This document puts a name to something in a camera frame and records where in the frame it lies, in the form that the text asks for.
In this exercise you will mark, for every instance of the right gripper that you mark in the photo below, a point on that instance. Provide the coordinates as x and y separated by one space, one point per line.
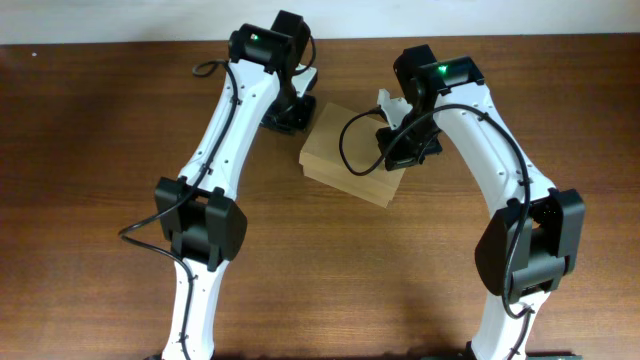
402 157

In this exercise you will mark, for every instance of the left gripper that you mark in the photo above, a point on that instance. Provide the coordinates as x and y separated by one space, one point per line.
302 118

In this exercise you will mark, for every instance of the cardboard box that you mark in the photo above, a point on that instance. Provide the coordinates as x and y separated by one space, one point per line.
332 152

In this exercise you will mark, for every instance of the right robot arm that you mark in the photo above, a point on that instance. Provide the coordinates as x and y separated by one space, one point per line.
532 239

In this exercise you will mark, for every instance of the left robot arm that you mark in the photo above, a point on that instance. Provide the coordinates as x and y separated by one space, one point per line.
266 85

